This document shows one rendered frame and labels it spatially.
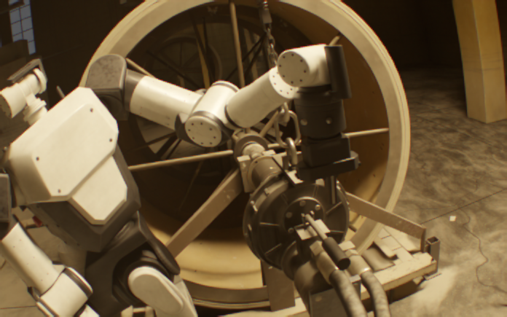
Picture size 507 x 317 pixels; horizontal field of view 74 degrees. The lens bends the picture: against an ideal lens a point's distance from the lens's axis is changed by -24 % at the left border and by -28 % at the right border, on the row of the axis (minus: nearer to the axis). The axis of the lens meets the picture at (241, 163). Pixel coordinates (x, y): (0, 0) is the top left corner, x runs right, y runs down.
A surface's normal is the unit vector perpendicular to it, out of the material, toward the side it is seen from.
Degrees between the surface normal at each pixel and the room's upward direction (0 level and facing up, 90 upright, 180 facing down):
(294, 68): 90
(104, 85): 49
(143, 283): 90
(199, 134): 115
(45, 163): 77
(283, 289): 90
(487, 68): 90
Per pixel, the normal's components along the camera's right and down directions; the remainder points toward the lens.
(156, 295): 0.25, 0.23
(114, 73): 0.11, -0.44
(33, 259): 0.68, -0.15
